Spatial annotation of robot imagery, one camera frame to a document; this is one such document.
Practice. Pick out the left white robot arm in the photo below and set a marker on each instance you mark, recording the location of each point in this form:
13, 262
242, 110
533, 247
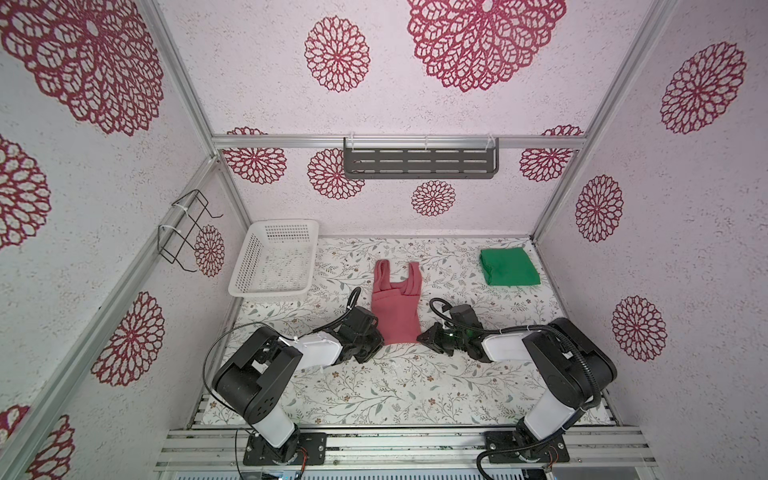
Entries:
253, 380

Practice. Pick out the green tank top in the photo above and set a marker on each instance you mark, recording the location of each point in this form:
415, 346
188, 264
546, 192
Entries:
508, 267

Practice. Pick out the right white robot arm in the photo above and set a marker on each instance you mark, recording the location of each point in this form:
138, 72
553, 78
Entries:
574, 369

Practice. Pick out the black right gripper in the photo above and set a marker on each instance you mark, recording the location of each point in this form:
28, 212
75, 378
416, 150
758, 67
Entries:
433, 336

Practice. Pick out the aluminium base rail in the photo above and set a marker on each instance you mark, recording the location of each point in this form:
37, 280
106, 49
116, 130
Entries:
381, 449

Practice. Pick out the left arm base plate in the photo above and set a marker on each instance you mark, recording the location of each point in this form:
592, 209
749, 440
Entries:
301, 449

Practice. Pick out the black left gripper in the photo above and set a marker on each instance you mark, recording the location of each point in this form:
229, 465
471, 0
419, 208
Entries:
377, 342

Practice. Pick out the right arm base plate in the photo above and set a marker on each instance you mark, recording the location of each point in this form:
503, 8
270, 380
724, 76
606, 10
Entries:
513, 446

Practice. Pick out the white plastic laundry basket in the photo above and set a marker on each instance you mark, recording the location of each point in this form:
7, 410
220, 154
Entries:
276, 261

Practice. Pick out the pink tank top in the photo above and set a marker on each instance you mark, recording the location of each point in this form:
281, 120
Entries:
395, 304

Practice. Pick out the dark grey wall shelf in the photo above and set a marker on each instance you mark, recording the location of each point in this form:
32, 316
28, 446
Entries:
424, 163

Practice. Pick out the black wire wall rack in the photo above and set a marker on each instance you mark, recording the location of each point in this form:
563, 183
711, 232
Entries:
172, 237

